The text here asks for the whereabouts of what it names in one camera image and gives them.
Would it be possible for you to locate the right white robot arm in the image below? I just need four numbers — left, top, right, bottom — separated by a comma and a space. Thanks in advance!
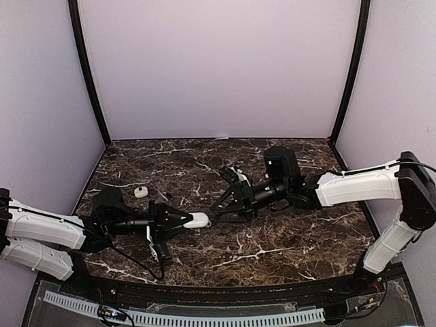
210, 146, 435, 296

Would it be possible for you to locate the black front rail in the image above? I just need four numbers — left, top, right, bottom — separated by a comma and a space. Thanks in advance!
60, 275, 386, 308

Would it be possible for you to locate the small white charging case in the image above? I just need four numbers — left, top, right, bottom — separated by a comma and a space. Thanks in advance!
134, 186, 149, 198

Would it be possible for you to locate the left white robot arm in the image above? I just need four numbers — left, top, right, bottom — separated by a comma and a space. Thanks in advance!
1, 187, 194, 297

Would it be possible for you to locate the white oval charging case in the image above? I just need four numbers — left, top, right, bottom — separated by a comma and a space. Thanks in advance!
183, 212, 211, 229

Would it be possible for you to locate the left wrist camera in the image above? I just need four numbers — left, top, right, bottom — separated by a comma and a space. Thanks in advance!
146, 226, 173, 266

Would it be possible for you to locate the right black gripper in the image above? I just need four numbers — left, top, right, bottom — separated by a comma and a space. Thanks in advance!
210, 178, 290, 223

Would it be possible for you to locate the right black frame post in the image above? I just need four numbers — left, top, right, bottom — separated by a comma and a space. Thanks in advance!
328, 0, 371, 144

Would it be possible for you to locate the white slotted cable duct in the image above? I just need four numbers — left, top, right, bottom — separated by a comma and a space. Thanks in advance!
43, 291, 325, 326

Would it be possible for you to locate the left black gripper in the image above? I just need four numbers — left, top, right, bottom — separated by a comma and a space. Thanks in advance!
106, 200, 193, 242

